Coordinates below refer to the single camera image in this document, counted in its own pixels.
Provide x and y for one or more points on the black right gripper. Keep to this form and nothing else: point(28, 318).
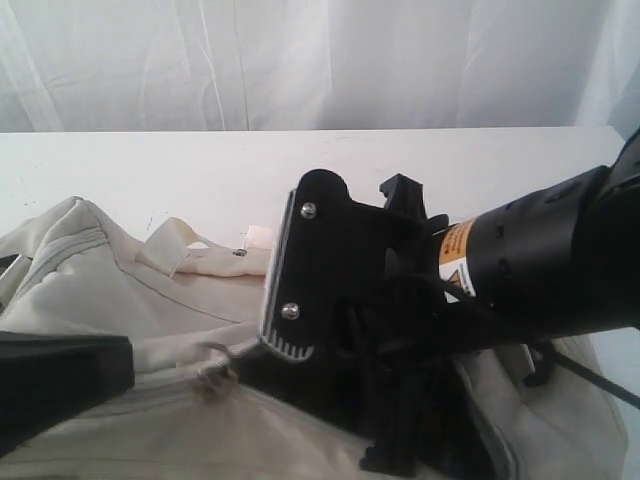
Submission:
point(382, 374)

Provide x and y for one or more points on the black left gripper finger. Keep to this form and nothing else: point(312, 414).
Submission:
point(47, 379)

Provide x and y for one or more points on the cream duffel bag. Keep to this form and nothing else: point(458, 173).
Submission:
point(88, 276)

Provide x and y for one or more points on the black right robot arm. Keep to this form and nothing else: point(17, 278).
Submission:
point(556, 263)

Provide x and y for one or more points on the white backdrop curtain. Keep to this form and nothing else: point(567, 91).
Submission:
point(293, 65)

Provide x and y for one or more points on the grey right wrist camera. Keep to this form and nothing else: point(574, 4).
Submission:
point(330, 249)

